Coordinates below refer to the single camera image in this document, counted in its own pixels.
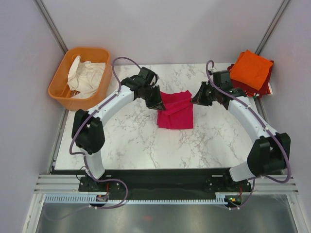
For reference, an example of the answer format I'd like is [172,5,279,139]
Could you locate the white slotted cable duct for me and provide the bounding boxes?
[44,193,235,205]

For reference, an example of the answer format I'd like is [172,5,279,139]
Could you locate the white crumpled t shirt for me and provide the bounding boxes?
[67,56,106,99]

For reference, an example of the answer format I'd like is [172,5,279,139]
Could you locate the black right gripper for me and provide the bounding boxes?
[191,82,220,106]

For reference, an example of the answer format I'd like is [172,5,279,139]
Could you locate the orange plastic basket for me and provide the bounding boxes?
[48,47,112,111]

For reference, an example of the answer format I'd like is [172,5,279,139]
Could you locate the magenta pink t shirt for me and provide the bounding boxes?
[157,90,193,130]

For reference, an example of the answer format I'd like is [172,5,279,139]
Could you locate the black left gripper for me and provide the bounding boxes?
[138,85,165,112]

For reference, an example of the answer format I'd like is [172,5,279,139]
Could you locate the aluminium frame rail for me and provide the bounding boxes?
[34,174,299,195]

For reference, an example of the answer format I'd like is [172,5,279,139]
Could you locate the right corner metal post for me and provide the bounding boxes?
[255,0,291,55]

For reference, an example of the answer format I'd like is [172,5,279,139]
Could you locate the orange folded t shirt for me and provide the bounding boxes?
[230,50,274,91]

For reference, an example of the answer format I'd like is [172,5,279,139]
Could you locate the corner metal post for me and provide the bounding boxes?
[34,0,68,54]
[255,0,291,55]

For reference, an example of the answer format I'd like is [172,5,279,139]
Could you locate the left corner metal post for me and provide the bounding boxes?
[34,0,68,54]

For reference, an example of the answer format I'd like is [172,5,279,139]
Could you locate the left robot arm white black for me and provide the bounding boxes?
[69,67,165,191]

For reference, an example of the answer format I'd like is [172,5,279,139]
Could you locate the dark red folded t shirt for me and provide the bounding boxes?
[231,67,273,99]

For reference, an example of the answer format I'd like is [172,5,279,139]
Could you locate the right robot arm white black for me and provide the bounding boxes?
[191,70,291,191]

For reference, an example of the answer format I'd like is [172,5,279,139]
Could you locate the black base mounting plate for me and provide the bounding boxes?
[79,168,251,200]

